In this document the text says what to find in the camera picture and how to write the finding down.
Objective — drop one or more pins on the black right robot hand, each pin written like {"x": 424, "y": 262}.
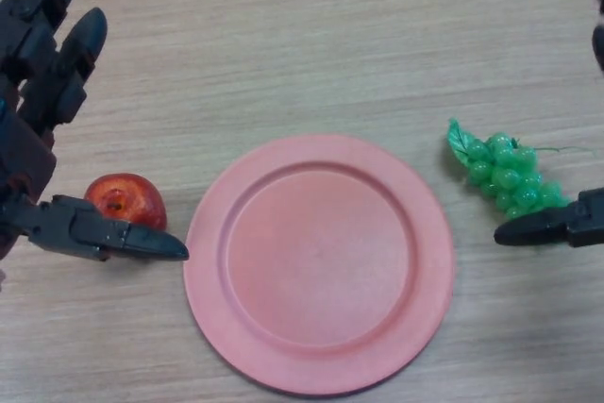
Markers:
{"x": 557, "y": 226}

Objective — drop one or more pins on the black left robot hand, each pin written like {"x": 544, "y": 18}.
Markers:
{"x": 33, "y": 91}

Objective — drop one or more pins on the green grape bunch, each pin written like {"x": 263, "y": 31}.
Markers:
{"x": 507, "y": 176}

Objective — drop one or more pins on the pink round plate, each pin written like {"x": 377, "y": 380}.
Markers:
{"x": 321, "y": 271}

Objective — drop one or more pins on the red apple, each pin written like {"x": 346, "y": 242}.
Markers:
{"x": 139, "y": 197}

